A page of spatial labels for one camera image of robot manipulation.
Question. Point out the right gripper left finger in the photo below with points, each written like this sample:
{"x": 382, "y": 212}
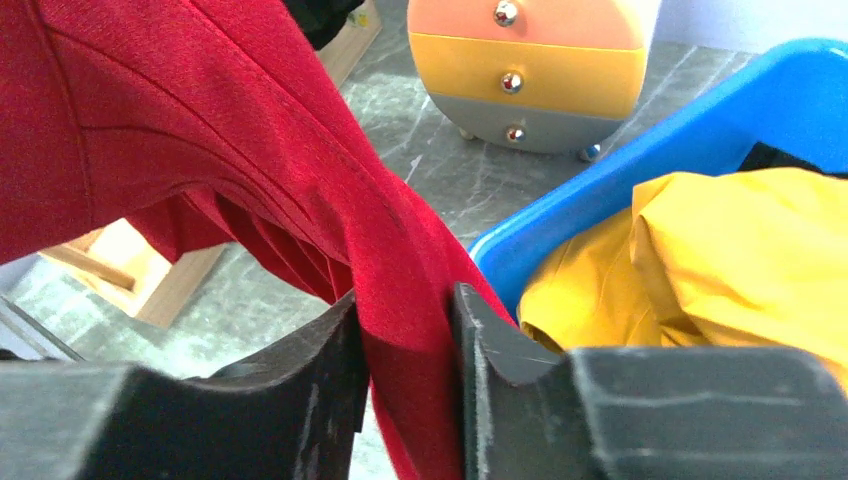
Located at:
{"x": 288, "y": 411}

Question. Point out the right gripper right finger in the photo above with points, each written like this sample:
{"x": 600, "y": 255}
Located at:
{"x": 641, "y": 413}

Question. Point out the yellow skirt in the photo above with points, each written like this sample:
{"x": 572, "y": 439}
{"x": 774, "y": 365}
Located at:
{"x": 747, "y": 259}

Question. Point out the small black skirt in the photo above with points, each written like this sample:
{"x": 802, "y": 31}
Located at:
{"x": 763, "y": 156}

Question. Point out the red pleated skirt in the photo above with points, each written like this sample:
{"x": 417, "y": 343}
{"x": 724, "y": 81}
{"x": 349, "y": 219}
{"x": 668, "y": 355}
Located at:
{"x": 203, "y": 122}

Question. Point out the wooden clothes rack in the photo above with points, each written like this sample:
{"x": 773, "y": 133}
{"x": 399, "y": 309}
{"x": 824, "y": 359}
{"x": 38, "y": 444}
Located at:
{"x": 118, "y": 264}

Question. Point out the blue plastic bin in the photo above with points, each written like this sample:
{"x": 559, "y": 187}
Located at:
{"x": 793, "y": 98}

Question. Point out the round cream drawer box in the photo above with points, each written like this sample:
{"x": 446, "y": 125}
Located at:
{"x": 541, "y": 76}

